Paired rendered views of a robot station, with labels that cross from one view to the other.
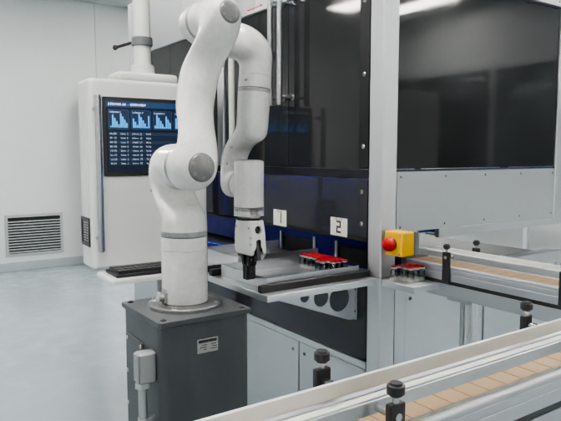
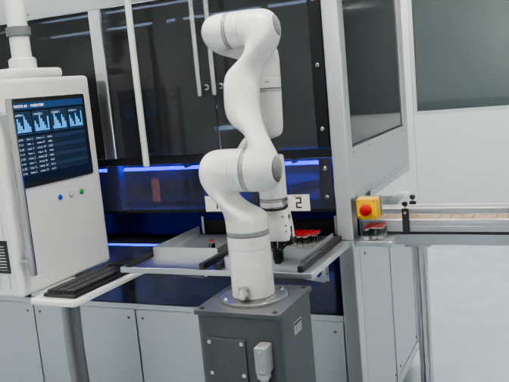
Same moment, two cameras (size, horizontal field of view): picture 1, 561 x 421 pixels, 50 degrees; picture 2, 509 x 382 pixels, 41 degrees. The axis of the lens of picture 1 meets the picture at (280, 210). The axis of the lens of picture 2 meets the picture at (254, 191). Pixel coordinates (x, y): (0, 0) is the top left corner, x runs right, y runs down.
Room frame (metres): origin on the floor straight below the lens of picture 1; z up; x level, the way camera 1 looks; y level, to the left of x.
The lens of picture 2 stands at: (-0.08, 1.17, 1.45)
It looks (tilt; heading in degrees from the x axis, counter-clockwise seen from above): 9 degrees down; 330
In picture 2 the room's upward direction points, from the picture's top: 5 degrees counter-clockwise
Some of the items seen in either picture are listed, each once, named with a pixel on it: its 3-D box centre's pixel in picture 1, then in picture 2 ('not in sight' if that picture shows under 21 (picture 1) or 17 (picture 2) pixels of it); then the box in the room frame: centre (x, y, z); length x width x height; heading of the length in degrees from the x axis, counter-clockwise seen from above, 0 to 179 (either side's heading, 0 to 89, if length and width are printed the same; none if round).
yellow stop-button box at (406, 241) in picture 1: (401, 242); (369, 207); (1.75, -0.36, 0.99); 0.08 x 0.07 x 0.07; 125
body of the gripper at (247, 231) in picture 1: (249, 234); (275, 222); (1.66, 0.09, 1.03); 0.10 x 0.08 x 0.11; 35
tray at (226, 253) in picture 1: (260, 252); (207, 240); (2.16, 0.08, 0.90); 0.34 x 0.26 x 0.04; 125
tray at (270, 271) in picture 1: (289, 270); (281, 249); (1.82, -0.03, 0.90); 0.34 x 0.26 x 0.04; 125
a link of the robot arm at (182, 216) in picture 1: (178, 189); (233, 191); (1.57, 0.27, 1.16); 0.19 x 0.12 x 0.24; 35
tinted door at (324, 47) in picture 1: (326, 78); (267, 68); (2.01, -0.16, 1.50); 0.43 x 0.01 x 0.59; 35
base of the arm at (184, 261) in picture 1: (184, 270); (251, 265); (1.54, 0.25, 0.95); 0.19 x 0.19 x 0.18
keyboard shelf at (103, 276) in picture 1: (156, 271); (85, 283); (2.35, 0.50, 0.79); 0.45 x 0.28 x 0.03; 123
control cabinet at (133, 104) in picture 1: (144, 169); (38, 175); (2.51, 0.57, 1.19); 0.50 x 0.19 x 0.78; 123
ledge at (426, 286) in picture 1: (413, 283); (378, 239); (1.76, -0.40, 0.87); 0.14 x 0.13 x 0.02; 125
